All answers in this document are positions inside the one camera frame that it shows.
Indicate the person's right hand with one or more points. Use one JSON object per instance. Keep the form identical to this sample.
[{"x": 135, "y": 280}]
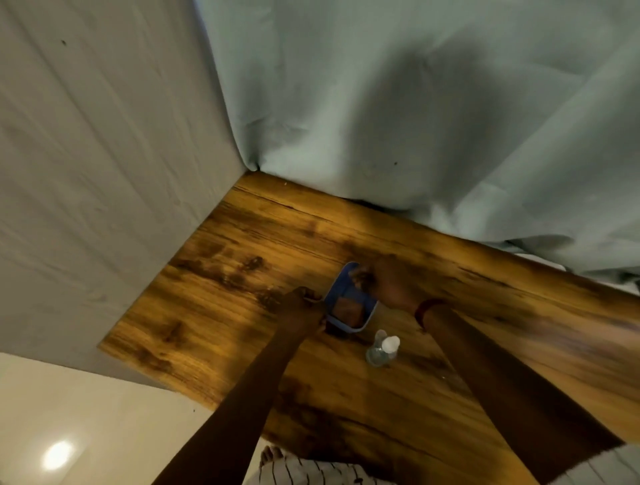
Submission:
[{"x": 390, "y": 282}]

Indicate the person's left hand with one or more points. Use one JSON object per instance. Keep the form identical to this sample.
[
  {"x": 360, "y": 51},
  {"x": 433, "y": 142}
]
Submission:
[{"x": 300, "y": 312}]

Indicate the person's left fingers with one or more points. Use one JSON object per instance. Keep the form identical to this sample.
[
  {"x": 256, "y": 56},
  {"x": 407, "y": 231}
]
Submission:
[{"x": 312, "y": 296}]

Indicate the person's right fingers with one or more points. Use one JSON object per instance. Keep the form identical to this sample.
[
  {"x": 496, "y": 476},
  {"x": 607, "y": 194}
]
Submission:
[{"x": 362, "y": 279}]

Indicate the blue plastic container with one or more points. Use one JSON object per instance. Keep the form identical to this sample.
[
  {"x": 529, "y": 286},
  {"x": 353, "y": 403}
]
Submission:
[{"x": 350, "y": 302}]

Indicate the person's left forearm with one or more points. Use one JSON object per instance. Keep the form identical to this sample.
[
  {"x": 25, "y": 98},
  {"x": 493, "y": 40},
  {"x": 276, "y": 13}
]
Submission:
[{"x": 235, "y": 409}]

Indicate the person's right forearm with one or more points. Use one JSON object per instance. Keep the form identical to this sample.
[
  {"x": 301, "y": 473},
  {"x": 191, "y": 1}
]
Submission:
[{"x": 515, "y": 394}]

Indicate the wooden table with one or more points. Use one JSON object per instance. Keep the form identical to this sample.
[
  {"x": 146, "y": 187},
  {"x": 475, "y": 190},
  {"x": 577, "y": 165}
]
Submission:
[{"x": 380, "y": 339}]

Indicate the red wrist thread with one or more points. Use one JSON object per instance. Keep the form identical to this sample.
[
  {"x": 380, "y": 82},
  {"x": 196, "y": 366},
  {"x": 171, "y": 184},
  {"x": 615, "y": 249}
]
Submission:
[{"x": 429, "y": 307}]

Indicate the clear plastic bottle white cap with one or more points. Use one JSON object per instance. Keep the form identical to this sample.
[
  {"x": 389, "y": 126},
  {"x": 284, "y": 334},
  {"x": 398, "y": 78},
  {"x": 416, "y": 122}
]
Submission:
[{"x": 383, "y": 350}]

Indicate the pale green curtain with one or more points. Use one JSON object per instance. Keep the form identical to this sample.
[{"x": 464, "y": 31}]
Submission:
[{"x": 430, "y": 125}]

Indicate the white striped garment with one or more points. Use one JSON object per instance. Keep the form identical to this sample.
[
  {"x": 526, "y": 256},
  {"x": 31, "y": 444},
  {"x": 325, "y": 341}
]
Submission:
[{"x": 320, "y": 472}]

